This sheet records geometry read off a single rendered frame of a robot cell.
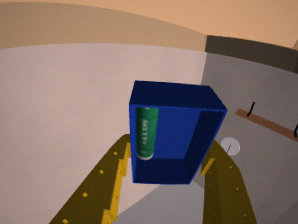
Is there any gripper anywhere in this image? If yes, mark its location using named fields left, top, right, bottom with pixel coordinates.
left=49, top=134, right=257, bottom=224

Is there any green aaa battery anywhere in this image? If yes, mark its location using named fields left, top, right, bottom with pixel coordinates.
left=136, top=107, right=159, bottom=160

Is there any blue box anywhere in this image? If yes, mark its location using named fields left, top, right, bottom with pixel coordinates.
left=129, top=80, right=228, bottom=185

